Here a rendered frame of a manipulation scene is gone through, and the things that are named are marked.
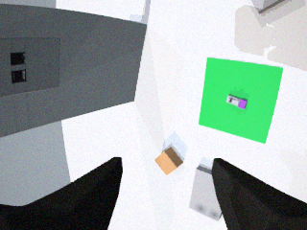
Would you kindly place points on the grey panel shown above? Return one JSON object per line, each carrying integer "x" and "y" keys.
{"x": 57, "y": 64}

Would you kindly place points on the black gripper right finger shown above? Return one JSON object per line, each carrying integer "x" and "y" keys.
{"x": 250, "y": 204}

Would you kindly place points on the green square zone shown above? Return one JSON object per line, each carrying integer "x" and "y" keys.
{"x": 258, "y": 84}

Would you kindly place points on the tan block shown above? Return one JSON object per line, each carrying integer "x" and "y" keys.
{"x": 168, "y": 161}

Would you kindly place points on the white flat rectangular block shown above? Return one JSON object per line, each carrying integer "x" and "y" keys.
{"x": 203, "y": 198}
{"x": 264, "y": 5}

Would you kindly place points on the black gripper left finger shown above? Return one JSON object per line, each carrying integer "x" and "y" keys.
{"x": 86, "y": 204}

